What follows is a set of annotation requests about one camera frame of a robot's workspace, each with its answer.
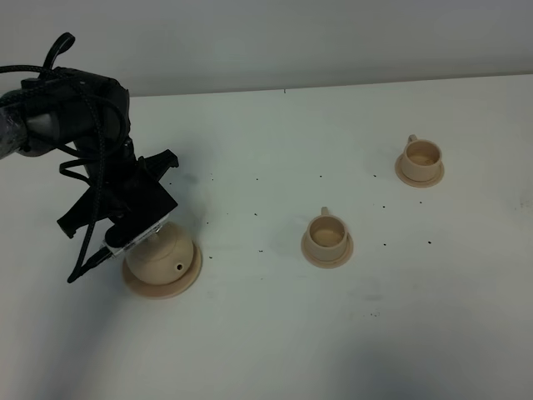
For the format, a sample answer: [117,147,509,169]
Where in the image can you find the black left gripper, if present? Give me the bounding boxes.
[56,148,181,256]

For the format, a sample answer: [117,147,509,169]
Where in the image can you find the beige clay teapot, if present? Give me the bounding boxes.
[126,222,194,286]

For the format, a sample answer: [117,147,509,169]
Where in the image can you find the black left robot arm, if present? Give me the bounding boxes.
[1,65,179,261]

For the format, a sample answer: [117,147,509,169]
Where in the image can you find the beige teapot saucer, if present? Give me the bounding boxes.
[121,243,202,299]

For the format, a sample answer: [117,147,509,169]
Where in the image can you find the beige near teacup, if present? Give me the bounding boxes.
[305,207,348,248]

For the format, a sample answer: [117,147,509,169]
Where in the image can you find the beige teacup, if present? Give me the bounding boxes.
[305,207,348,248]
[401,135,442,181]

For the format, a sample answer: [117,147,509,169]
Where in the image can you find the beige near cup saucer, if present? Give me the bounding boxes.
[301,233,354,269]

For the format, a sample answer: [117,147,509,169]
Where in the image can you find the beige cup saucer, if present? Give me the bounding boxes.
[301,233,354,269]
[395,155,445,188]

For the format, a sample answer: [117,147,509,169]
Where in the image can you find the beige far cup saucer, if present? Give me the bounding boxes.
[395,155,445,188]

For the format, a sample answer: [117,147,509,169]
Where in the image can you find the beige far teacup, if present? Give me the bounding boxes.
[401,135,442,181]

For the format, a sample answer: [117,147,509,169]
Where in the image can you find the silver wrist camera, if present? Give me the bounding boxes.
[100,214,169,258]

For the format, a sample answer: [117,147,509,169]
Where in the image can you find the black braided cable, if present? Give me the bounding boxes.
[0,32,130,285]

